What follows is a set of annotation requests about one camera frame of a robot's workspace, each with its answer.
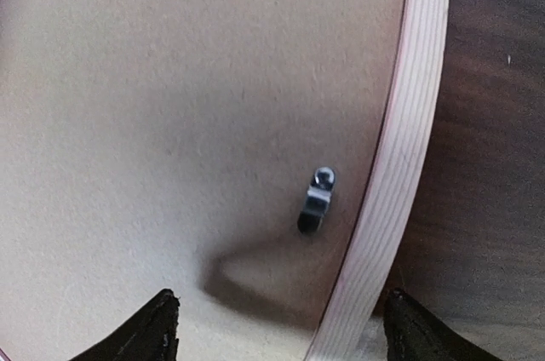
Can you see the brown backing board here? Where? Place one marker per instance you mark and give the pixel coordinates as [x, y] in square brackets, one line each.
[170, 122]

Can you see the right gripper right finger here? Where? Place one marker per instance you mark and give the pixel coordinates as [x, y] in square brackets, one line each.
[415, 334]

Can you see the pink wooden picture frame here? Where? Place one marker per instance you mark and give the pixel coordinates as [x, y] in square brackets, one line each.
[400, 144]

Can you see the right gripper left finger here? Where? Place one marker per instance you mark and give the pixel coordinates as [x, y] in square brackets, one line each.
[150, 334]

